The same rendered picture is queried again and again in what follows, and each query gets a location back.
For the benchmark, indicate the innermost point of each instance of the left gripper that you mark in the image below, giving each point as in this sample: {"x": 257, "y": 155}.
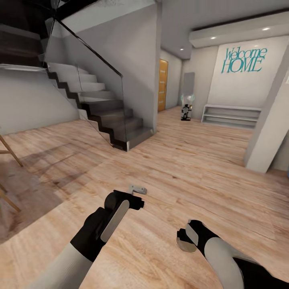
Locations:
{"x": 136, "y": 202}

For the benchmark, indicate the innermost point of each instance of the standing mirror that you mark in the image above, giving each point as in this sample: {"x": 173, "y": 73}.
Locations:
{"x": 187, "y": 97}

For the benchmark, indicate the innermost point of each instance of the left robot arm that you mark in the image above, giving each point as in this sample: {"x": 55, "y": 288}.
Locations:
{"x": 70, "y": 268}

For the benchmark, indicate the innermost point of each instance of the pillar candle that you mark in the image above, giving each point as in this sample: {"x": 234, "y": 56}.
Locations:
{"x": 185, "y": 246}

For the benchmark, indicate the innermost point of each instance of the door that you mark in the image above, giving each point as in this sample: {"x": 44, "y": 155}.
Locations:
{"x": 163, "y": 67}

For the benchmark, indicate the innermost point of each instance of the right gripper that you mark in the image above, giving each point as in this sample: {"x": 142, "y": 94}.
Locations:
{"x": 183, "y": 236}

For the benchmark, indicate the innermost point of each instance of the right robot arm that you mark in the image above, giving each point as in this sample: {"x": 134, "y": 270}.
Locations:
{"x": 234, "y": 269}

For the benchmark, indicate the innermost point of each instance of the stairs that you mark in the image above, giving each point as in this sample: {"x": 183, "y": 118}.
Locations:
{"x": 40, "y": 35}

